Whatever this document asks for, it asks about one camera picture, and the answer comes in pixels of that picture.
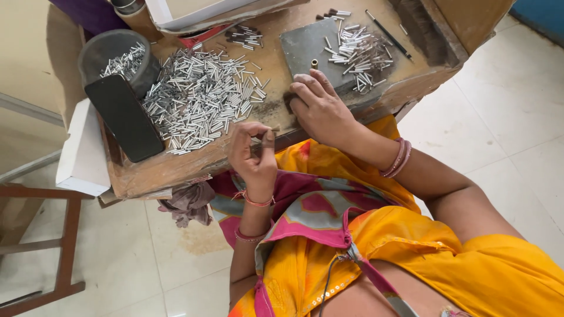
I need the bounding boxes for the person's left hand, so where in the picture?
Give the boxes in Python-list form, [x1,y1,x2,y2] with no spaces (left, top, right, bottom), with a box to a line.
[227,122,279,200]

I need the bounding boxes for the person's right hand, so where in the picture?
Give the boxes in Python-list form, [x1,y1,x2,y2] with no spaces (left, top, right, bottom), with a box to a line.
[288,68,363,151]

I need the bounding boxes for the red wrist thread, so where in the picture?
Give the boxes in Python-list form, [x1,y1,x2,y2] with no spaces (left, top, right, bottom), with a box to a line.
[233,188,276,208]

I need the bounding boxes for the heap of tubes on slab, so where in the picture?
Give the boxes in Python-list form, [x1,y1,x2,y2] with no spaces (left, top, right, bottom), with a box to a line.
[324,24,394,94]

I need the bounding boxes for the grey stone slab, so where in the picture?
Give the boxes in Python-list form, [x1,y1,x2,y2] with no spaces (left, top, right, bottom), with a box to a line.
[279,18,397,108]

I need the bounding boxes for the multicoloured patterned scarf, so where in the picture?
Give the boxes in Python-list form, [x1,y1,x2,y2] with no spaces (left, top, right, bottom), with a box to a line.
[207,169,419,317]

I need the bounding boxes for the pink thin bangle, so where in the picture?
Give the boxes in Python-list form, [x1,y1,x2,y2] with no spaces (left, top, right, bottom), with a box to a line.
[234,225,270,244]

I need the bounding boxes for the brown paper-covered work table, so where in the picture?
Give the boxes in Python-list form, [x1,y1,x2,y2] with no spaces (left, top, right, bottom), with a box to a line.
[79,0,470,201]

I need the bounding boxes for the grey crumpled cloth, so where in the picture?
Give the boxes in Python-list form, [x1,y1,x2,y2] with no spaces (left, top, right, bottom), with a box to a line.
[157,181,216,229]

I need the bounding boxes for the pink wrist bangles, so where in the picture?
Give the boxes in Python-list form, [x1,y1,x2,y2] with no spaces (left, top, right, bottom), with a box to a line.
[380,137,412,179]

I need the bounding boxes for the large pile of silver tubes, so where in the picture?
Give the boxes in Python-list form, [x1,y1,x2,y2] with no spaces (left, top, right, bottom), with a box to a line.
[142,43,271,156]

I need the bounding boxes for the black thin rod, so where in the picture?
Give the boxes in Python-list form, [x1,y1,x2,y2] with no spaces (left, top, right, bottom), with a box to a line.
[365,9,413,62]

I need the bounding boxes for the row of dark-tipped tubes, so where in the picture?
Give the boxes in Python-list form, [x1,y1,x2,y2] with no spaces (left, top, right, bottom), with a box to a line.
[315,8,352,23]

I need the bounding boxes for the cluster of dark tubes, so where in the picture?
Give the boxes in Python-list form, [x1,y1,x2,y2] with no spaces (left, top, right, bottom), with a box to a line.
[225,25,265,51]

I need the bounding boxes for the black smartphone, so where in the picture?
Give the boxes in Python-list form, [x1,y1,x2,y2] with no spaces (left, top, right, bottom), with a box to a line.
[84,73,165,163]

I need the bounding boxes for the red flat packet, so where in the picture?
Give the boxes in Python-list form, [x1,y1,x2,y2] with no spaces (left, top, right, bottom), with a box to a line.
[177,23,234,49]

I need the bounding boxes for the brown cardboard box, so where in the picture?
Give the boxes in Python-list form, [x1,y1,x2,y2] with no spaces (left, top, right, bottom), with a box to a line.
[390,0,516,69]

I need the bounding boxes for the white shallow carton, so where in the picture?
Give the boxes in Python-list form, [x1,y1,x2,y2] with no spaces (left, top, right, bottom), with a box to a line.
[145,0,309,36]

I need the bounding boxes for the silver tubes in bowl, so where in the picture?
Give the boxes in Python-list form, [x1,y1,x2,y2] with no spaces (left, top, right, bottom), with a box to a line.
[100,42,146,81]

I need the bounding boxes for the white rectangular box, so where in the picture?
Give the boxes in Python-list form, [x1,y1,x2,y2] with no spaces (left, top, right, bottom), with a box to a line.
[55,98,112,197]

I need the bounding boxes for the yellow garment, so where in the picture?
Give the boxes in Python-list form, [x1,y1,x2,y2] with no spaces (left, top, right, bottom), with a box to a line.
[228,115,564,317]

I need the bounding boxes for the cardboard tube roll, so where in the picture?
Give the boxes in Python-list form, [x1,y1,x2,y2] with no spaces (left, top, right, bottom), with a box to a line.
[108,0,165,43]

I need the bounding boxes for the grey round bowl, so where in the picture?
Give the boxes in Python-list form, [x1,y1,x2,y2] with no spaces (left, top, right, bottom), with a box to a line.
[78,29,161,100]

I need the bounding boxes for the brown wooden stool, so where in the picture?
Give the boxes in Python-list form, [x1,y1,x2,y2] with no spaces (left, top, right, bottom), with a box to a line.
[0,183,95,317]

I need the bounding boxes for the purple cloth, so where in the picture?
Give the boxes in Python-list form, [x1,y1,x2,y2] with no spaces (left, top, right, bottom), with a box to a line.
[48,0,130,36]

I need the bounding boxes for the blue panel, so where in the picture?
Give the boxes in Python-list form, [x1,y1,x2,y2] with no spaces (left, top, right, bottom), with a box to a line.
[509,0,564,48]

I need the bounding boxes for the black cable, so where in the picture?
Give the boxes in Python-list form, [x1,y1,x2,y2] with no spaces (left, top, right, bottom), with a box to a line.
[318,254,349,317]

